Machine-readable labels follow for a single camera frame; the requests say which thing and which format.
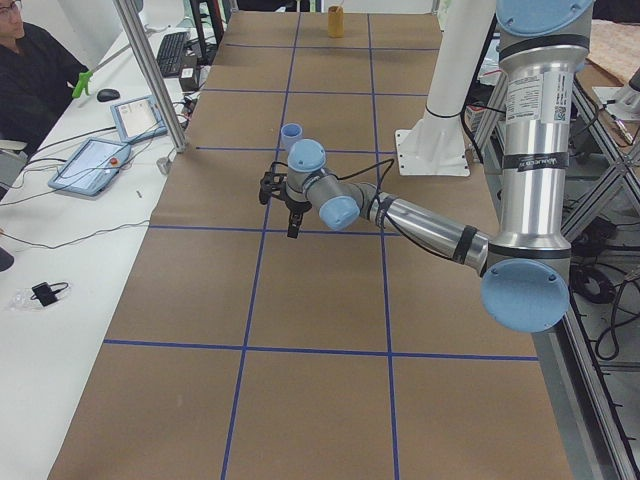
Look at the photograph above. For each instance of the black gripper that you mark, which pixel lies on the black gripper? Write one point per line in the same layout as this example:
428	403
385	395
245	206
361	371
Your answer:
296	205

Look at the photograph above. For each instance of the light blue plastic cup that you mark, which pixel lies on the light blue plastic cup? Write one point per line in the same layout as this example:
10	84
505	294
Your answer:
290	133

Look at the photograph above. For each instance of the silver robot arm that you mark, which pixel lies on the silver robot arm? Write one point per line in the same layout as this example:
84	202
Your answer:
525	267

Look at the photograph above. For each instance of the yellow wooden cup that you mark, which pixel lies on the yellow wooden cup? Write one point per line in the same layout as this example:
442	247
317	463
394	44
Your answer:
335	17

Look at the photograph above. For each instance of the blue tape grid lines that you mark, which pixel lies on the blue tape grid lines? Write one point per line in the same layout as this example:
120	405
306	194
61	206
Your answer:
255	280

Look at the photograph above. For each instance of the brown paper table cover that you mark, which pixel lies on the brown paper table cover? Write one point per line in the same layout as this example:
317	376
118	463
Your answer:
310	325

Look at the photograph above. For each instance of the blue teach pendant far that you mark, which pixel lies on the blue teach pendant far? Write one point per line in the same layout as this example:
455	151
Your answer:
138	119

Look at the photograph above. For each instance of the blue teach pendant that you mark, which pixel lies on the blue teach pendant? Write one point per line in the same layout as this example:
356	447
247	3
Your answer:
138	119
91	168

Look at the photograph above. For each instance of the black keyboard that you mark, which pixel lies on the black keyboard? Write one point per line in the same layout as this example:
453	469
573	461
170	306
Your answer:
170	53

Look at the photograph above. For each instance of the blue teach pendant near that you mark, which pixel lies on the blue teach pendant near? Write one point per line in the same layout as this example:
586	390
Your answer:
91	168

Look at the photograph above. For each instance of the black computer mouse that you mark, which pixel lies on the black computer mouse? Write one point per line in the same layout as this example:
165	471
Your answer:
107	95

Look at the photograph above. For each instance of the green plastic clamp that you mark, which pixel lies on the green plastic clamp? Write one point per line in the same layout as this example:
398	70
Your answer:
82	84

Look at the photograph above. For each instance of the person in black sweater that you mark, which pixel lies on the person in black sweater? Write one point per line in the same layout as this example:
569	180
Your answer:
38	76

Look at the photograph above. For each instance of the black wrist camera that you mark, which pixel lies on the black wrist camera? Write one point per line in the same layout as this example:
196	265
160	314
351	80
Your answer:
273	184

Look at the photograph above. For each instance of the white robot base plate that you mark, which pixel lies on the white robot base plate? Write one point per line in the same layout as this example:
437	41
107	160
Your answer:
429	152

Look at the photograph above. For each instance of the small black device with cable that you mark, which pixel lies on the small black device with cable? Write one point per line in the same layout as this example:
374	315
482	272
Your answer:
46	293

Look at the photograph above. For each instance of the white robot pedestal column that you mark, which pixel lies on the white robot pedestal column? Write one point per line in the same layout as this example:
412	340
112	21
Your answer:
467	26

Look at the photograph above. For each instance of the aluminium frame post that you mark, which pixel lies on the aluminium frame post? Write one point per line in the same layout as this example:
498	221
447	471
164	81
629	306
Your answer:
146	61

